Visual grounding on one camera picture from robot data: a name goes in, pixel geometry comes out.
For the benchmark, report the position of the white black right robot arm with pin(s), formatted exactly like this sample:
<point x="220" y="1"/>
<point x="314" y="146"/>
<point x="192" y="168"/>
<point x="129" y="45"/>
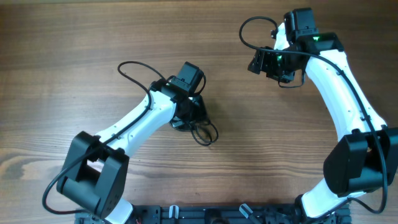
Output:
<point x="365" y="157"/>

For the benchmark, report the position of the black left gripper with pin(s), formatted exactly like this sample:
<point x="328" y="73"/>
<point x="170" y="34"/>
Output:
<point x="197" y="112"/>

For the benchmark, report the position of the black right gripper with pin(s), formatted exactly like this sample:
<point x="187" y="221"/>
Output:
<point x="257" y="62"/>

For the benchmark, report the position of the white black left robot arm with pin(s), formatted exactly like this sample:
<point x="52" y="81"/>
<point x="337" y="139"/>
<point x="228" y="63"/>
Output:
<point x="95" y="169"/>

